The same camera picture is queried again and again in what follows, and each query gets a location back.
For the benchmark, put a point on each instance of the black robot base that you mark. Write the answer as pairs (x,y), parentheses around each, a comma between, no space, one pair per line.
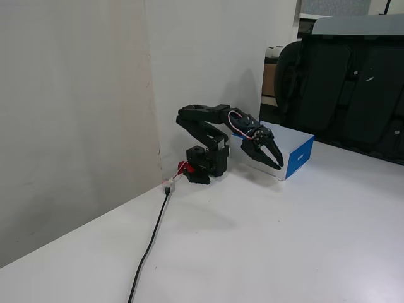
(205,162)

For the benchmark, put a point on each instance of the white container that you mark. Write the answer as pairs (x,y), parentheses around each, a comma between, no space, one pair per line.
(274,52)

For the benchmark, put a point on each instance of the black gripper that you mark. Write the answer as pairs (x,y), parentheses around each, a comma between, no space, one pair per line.
(254,148)

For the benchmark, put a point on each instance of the red clamp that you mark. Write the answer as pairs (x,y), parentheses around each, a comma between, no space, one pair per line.
(184,166)

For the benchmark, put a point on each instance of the brown cardboard box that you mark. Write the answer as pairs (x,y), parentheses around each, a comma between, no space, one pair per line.
(269,79)

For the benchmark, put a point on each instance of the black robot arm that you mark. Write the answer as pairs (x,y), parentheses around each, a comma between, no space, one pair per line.
(202,121)

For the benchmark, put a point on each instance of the blue and white cardboard box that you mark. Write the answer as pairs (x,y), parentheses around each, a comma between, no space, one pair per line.
(298,156)

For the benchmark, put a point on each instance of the black rounded chair back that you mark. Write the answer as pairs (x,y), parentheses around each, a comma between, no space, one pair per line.
(285,82)

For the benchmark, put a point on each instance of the gray plastic panel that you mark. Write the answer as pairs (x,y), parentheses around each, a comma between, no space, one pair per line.
(356,25)

